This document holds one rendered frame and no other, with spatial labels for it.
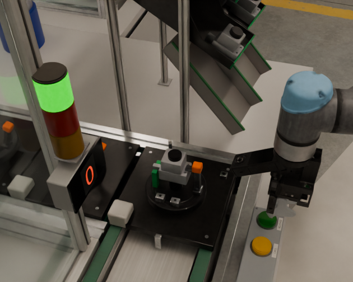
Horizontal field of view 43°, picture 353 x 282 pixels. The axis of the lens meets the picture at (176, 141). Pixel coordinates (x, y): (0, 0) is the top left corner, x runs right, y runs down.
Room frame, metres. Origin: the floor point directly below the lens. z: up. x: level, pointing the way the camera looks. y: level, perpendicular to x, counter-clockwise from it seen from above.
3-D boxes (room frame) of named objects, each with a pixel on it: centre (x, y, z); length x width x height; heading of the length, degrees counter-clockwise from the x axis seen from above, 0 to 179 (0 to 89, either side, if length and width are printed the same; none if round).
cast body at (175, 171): (0.67, 0.01, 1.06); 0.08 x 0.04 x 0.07; 71
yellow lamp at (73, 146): (0.52, 0.18, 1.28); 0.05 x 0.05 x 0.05
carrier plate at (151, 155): (0.67, 0.00, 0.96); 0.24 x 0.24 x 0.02; 71
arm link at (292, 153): (0.58, -0.22, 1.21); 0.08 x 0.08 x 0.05
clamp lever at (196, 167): (0.65, -0.04, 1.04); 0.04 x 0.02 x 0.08; 71
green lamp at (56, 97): (0.52, 0.18, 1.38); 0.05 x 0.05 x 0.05
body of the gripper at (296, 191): (0.57, -0.22, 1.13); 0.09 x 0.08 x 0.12; 71
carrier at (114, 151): (0.75, 0.25, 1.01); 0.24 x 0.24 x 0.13; 71
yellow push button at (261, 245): (0.52, -0.17, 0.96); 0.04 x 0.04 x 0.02
